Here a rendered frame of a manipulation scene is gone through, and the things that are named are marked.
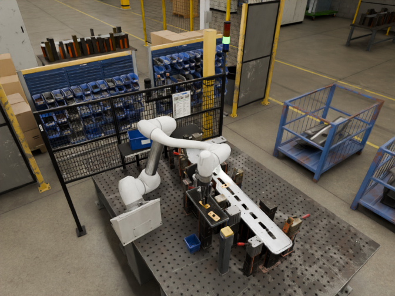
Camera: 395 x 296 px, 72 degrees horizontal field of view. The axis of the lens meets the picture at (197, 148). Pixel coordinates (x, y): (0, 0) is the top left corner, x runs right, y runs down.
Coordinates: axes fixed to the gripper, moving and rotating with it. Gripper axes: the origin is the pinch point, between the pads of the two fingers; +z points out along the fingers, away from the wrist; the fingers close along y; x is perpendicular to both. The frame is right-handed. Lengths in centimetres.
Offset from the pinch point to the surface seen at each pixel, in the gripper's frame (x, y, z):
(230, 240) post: 30.2, 3.3, 10.3
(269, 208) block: 25, -45, 17
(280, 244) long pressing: 49, -27, 20
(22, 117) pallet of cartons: -327, 69, 53
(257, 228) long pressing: 30.9, -24.8, 20.1
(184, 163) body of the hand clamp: -62, -28, 20
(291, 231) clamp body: 48, -42, 20
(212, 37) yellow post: -112, -102, -73
